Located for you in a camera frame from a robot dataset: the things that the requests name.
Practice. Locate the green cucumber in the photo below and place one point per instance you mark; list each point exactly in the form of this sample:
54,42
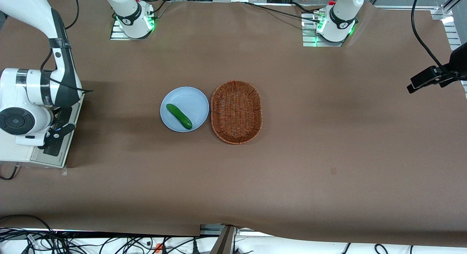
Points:
178,116

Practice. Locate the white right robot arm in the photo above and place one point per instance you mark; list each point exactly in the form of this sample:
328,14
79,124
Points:
22,89

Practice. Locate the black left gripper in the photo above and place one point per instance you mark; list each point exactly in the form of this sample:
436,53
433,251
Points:
458,60

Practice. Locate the aluminium corner bracket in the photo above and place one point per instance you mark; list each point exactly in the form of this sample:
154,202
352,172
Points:
441,14

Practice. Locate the light blue round plate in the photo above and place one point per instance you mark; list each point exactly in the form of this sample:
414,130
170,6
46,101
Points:
189,100

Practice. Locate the aluminium camera post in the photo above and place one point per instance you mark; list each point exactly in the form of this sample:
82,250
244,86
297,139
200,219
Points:
224,243

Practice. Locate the brown paper table cover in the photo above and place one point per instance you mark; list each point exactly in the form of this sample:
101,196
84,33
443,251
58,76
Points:
328,137

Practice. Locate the slotted aluminium rail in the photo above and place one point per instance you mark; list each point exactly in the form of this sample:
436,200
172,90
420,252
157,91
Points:
454,35

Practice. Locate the brown oval wicker basket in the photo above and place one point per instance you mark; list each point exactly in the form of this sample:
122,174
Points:
236,113

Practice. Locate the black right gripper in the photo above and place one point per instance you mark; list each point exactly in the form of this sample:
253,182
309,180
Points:
51,150

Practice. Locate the small clear plastic block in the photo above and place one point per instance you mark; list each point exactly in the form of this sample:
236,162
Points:
64,171

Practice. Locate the black power plug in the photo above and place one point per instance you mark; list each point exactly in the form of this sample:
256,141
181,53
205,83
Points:
195,248

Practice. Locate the white toaster oven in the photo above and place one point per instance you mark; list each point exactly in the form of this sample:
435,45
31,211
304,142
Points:
14,153

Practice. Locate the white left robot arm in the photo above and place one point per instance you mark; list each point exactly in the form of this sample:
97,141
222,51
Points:
341,16

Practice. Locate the aluminium table edge bracket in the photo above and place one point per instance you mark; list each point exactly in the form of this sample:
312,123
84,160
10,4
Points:
209,230

